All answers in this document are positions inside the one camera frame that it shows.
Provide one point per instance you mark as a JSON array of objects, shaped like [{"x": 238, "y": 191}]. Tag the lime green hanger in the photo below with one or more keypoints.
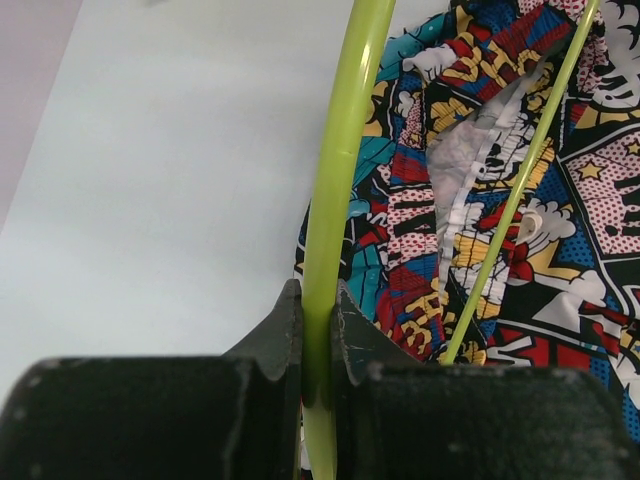
[{"x": 357, "y": 68}]

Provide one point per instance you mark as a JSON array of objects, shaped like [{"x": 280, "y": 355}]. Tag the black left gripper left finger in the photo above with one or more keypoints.
[{"x": 231, "y": 416}]

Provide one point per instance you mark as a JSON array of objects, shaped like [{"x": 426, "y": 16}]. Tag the comic print shorts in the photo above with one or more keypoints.
[{"x": 454, "y": 109}]

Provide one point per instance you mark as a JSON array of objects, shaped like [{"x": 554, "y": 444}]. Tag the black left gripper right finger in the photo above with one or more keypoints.
[{"x": 397, "y": 418}]

